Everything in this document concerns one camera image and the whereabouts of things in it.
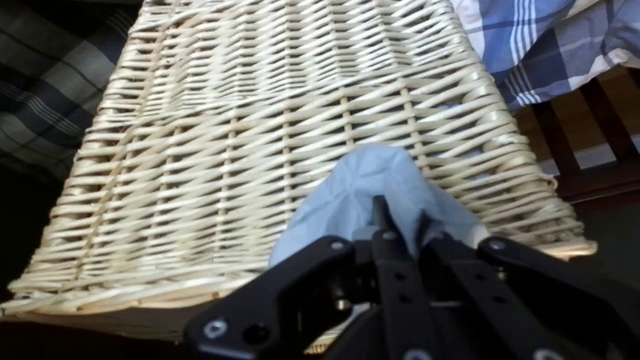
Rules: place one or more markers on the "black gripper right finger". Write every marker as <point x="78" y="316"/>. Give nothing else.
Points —
<point x="532" y="300"/>

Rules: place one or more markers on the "grey cloth garment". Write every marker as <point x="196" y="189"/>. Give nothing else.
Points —
<point x="361" y="192"/>

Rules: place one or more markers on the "brown wicker basket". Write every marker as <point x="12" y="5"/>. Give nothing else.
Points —
<point x="233" y="133"/>

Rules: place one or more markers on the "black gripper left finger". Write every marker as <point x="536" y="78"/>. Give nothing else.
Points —
<point x="320" y="300"/>

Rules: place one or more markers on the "dark wooden bed frame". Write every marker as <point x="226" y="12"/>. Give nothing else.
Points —
<point x="586" y="180"/>

